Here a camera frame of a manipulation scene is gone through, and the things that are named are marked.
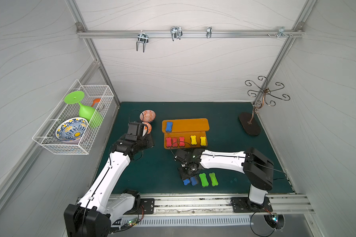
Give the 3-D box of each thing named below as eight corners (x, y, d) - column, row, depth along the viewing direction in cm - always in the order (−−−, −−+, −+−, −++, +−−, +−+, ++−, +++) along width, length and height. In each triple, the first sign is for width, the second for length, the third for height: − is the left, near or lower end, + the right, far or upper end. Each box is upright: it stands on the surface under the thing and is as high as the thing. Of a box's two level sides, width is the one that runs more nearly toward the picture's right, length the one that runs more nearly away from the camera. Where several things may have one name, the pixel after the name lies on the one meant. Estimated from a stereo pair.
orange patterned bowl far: (142, 121, 110) (140, 117, 107) (144, 113, 116) (142, 109, 112) (155, 121, 110) (154, 117, 107) (156, 113, 116) (155, 109, 112)
